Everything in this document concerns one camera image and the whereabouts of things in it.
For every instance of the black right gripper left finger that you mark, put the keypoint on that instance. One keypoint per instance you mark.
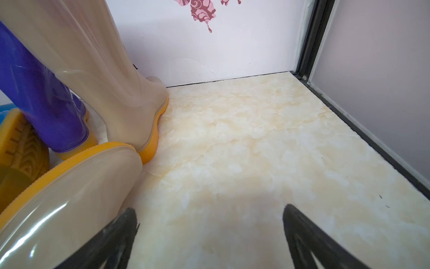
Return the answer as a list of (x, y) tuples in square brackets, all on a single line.
[(110, 248)]

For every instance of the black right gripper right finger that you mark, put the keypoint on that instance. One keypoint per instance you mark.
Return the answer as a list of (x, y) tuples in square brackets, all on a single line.
[(308, 243)]

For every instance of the purple rain boot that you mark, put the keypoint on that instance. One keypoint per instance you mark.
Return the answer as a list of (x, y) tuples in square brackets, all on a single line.
[(58, 116)]

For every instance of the beige rain boot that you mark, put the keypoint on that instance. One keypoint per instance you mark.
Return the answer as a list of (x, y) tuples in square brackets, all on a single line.
[(79, 42), (63, 209)]

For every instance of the black corner frame post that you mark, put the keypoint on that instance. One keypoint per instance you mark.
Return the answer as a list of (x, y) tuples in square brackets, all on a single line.
[(316, 27)]

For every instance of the blue rain boot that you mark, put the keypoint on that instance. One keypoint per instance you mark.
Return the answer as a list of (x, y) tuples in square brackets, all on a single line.
[(24, 156)]

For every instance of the standing beige rain boot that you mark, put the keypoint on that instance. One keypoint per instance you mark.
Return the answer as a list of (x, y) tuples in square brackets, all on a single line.
[(79, 42)]

